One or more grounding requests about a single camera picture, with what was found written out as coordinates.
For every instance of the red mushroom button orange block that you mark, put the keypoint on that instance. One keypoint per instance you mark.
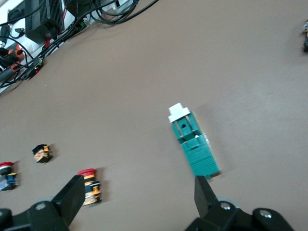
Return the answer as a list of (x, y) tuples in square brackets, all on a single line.
[(91, 187)]

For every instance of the orange black hand tool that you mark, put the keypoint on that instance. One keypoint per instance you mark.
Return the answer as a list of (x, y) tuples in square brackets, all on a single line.
[(10, 57)]

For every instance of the orange black contact block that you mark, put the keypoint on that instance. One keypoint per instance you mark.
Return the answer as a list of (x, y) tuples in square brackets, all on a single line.
[(42, 154)]

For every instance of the green DIN rail terminal block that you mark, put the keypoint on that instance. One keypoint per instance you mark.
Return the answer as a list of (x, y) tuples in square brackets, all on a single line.
[(199, 156)]

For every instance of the red mushroom button blue block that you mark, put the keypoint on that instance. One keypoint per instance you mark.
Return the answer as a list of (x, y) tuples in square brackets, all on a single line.
[(8, 176)]

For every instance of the large black ribbed power supply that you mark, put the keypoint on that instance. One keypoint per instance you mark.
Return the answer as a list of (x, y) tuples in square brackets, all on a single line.
[(43, 21)]

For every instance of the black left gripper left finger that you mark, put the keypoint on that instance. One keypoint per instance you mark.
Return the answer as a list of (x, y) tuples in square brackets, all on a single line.
[(71, 197)]

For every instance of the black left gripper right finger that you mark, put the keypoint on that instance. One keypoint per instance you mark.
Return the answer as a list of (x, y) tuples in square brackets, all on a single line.
[(204, 201)]

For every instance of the small board with red light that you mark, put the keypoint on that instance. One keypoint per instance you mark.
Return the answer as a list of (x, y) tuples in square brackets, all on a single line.
[(37, 68)]

